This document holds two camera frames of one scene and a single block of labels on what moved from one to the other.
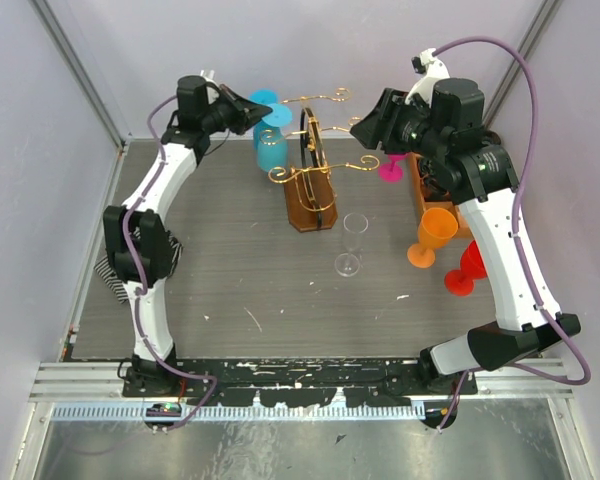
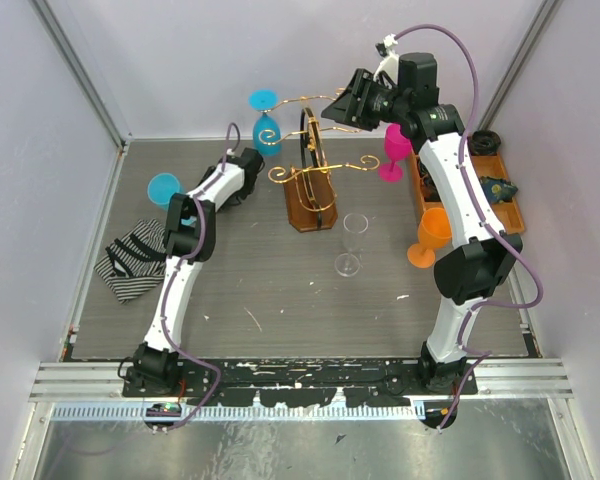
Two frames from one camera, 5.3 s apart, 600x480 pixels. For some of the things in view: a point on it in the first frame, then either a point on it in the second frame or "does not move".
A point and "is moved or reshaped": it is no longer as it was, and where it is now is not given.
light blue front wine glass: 273,149 is moved or reshaped
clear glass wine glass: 354,225 does not move
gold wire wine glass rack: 309,191 does not move
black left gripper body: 220,116 -> 245,192
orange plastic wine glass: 437,226 does not move
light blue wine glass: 265,96 does not move
